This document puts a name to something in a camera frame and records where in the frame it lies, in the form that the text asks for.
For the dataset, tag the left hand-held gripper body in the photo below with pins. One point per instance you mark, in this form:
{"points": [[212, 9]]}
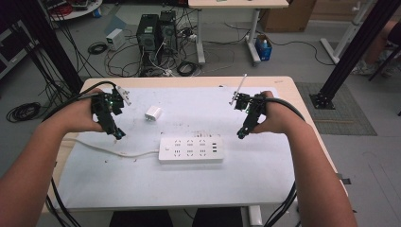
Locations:
{"points": [[105, 105]]}

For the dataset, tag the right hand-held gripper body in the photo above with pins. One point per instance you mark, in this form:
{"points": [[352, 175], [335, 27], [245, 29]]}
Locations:
{"points": [[254, 107]]}

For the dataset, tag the white charger plug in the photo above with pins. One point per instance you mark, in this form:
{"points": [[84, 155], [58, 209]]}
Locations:
{"points": [[153, 113]]}

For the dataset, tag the white power strip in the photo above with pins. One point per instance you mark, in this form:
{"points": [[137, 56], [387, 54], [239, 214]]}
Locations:
{"points": [[190, 149]]}

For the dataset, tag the person's right hand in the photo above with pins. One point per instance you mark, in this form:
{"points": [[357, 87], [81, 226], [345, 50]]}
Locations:
{"points": [[279, 119]]}

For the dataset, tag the person's left hand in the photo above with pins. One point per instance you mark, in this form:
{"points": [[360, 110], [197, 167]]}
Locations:
{"points": [[78, 115]]}

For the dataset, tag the blue box with bottle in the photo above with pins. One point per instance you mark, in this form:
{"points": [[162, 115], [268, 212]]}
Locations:
{"points": [[263, 47]]}

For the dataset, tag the wooden table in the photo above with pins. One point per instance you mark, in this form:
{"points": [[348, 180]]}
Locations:
{"points": [[195, 81]]}

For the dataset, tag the white box on floor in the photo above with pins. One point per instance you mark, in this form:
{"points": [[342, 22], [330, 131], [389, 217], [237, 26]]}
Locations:
{"points": [[115, 38]]}

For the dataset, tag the white table mat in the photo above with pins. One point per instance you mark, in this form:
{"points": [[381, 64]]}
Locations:
{"points": [[189, 183]]}

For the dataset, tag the black metal stand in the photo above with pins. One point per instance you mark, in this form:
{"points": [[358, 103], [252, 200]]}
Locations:
{"points": [[356, 53], [47, 47]]}

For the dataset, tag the black computer tower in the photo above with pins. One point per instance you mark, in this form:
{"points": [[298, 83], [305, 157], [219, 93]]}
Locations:
{"points": [[147, 34], [168, 30]]}

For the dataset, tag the grey floor mat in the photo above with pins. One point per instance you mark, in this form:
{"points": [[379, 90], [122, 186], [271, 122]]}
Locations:
{"points": [[337, 110]]}

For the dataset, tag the white table leg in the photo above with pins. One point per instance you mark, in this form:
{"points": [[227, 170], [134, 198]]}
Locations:
{"points": [[255, 216]]}

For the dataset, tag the person's legs in black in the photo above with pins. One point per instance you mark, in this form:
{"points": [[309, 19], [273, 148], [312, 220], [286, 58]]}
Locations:
{"points": [[217, 217]]}

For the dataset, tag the cardboard box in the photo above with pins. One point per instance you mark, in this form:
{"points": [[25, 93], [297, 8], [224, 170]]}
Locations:
{"points": [[288, 15]]}

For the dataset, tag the round white table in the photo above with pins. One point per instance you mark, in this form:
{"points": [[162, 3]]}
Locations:
{"points": [[75, 8]]}

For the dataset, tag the light desk with white legs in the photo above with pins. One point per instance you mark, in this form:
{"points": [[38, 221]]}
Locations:
{"points": [[236, 3]]}

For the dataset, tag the white metal stand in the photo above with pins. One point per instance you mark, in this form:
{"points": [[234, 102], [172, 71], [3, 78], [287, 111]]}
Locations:
{"points": [[345, 34]]}

